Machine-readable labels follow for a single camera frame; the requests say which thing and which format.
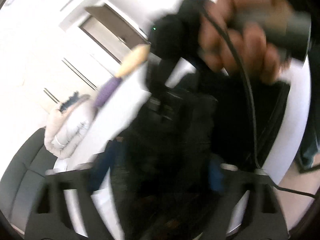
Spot white bed sheet mattress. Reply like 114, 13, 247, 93
54, 60, 310, 239

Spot yellow cushion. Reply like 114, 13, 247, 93
115, 44, 151, 78

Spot grey sofa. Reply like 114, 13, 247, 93
1, 128, 57, 231

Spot black denim pants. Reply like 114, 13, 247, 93
111, 73, 290, 239

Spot white folded duvet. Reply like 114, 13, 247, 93
44, 92, 97, 159

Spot brown wooden door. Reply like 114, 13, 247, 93
79, 4, 148, 63

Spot purple cushion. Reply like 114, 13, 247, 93
94, 77, 123, 108

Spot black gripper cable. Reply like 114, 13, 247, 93
202, 7, 317, 199

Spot person's right hand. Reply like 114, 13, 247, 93
199, 0, 293, 84

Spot white wardrobe cabinet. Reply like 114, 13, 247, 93
1, 0, 158, 126

